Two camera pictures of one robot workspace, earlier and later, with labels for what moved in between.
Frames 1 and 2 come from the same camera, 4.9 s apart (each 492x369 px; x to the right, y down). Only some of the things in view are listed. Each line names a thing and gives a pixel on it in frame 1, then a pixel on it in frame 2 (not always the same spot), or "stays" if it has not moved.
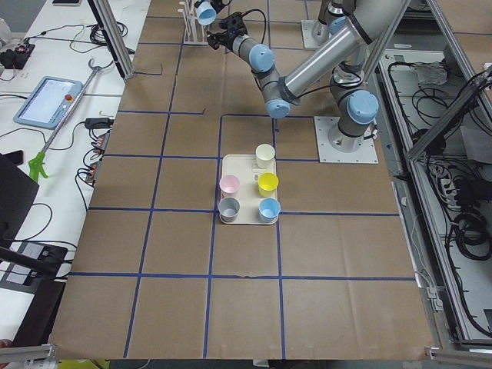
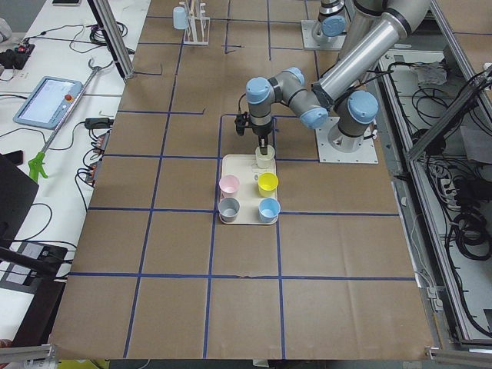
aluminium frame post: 113,33 stays
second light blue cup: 268,210 stays
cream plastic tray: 244,167 stays
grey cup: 228,208 stays
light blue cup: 206,13 -> 180,19
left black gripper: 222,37 -> 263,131
